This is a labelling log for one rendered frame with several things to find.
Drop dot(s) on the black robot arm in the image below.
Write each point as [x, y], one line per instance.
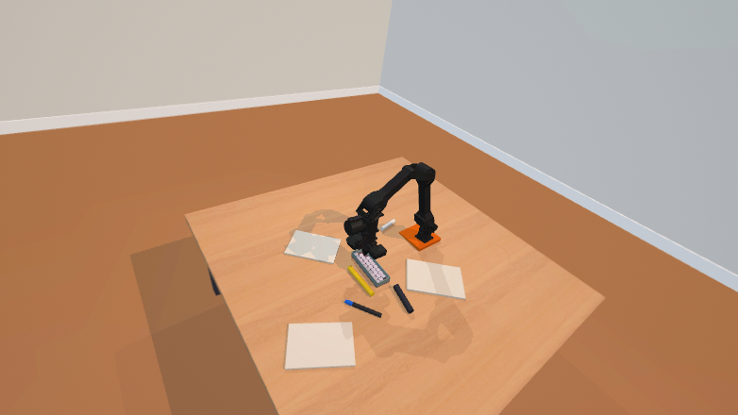
[376, 201]

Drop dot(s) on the grey keyboard with white letter keys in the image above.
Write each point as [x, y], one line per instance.
[371, 268]

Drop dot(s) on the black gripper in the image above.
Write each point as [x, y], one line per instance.
[371, 247]

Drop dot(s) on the white cylinder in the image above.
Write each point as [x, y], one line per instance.
[387, 224]

